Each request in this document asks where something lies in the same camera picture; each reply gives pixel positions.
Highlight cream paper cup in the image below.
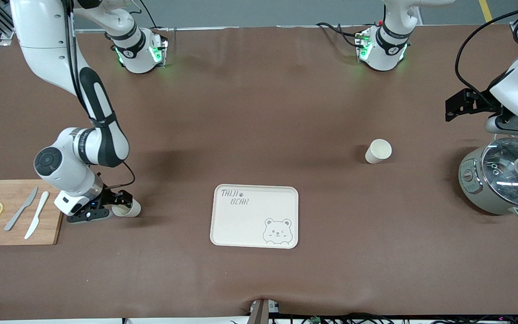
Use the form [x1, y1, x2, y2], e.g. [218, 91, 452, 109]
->
[112, 198, 142, 218]
[365, 139, 393, 165]

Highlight white plastic knife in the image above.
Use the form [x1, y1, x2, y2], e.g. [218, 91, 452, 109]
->
[24, 191, 50, 240]

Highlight bamboo cutting board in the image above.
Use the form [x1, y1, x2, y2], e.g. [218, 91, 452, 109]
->
[0, 179, 70, 246]

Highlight glass pot lid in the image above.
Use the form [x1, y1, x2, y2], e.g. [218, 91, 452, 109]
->
[481, 137, 518, 208]

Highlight grey-green cooking pot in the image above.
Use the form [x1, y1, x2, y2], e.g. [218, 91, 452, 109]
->
[458, 133, 518, 220]

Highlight grey plastic knife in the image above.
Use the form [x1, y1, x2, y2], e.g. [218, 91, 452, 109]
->
[4, 187, 39, 232]

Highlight beige bear print tray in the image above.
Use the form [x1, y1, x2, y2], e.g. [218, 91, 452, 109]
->
[210, 184, 299, 249]

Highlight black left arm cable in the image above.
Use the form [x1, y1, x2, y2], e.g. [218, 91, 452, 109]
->
[455, 2, 518, 108]

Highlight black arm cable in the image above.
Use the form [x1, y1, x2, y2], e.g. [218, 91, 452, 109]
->
[61, 0, 136, 189]
[455, 2, 518, 108]

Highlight black table cables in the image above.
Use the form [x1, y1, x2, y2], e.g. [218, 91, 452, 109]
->
[315, 22, 364, 46]

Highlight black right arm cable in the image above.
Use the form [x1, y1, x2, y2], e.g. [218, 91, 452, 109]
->
[61, 0, 136, 189]

